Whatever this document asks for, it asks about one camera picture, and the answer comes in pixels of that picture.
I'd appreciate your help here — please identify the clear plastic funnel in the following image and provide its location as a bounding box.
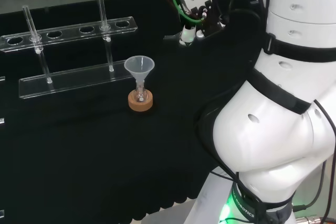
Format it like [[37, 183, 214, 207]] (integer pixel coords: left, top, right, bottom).
[[123, 55, 155, 86]]

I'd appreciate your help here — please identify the small round-bottom glass flask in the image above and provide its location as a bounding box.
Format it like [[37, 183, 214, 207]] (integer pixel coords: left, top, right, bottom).
[[132, 82, 148, 103]]

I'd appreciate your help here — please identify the cork ring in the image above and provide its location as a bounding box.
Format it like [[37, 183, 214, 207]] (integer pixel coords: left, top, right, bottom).
[[128, 89, 154, 113]]

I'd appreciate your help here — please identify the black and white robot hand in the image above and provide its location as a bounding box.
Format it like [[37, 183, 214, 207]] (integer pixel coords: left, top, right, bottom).
[[179, 0, 227, 48]]

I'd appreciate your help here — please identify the clear acrylic funnel stand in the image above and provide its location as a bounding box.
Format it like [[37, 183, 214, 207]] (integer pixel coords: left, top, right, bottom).
[[0, 0, 139, 100]]

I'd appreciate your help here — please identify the black bench cloth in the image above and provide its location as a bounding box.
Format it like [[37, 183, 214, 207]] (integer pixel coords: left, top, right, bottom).
[[0, 0, 263, 224]]

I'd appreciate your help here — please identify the black cable with plug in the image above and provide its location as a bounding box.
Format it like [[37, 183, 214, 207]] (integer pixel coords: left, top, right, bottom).
[[291, 159, 328, 212]]

